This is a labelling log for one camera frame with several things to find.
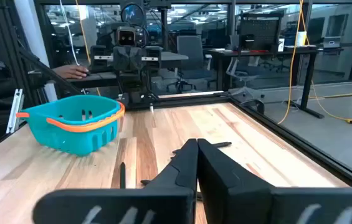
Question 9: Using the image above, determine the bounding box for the yellow hanging cable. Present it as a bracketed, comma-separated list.
[75, 0, 102, 96]

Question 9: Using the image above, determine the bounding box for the grey desk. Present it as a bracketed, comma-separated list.
[66, 51, 189, 90]

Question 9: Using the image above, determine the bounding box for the black pegboard panel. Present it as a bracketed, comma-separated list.
[239, 11, 285, 52]

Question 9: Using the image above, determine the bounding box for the yellow extension cable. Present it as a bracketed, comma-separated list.
[277, 0, 352, 125]

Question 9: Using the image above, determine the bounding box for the black office desk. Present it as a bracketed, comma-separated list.
[207, 46, 325, 119]

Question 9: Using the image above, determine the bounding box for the black aluminium table frame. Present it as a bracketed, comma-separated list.
[0, 0, 352, 187]

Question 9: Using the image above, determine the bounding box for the person's hand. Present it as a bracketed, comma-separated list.
[52, 64, 90, 80]

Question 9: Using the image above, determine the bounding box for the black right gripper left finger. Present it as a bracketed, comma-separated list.
[32, 138, 199, 224]

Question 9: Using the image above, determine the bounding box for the teal basket with orange rim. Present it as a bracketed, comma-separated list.
[16, 94, 126, 157]

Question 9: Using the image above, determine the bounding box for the silver aluminium bracket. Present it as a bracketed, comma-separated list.
[6, 88, 25, 134]

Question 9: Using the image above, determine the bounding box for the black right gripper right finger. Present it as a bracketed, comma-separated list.
[197, 138, 352, 224]

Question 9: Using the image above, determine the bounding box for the grey office chair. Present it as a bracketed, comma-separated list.
[166, 35, 217, 94]

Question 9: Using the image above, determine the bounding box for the white hanging cable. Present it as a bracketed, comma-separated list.
[59, 0, 80, 67]

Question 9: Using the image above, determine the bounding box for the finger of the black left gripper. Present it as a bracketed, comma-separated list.
[145, 45, 163, 70]
[90, 45, 107, 73]

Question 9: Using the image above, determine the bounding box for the white mesh office chair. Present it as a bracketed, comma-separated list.
[225, 57, 259, 91]

